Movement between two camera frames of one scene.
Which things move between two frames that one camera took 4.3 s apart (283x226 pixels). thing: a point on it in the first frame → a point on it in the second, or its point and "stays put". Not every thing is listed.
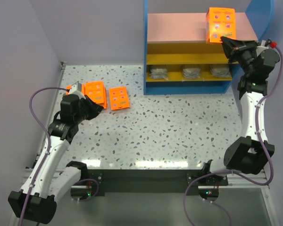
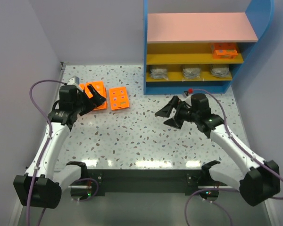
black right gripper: (237, 48) → (177, 113)
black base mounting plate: (153, 181) stays put
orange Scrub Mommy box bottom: (119, 98) stays put
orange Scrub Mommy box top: (220, 21) → (225, 50)
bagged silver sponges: (222, 70) stays put
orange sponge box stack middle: (95, 91) stays put
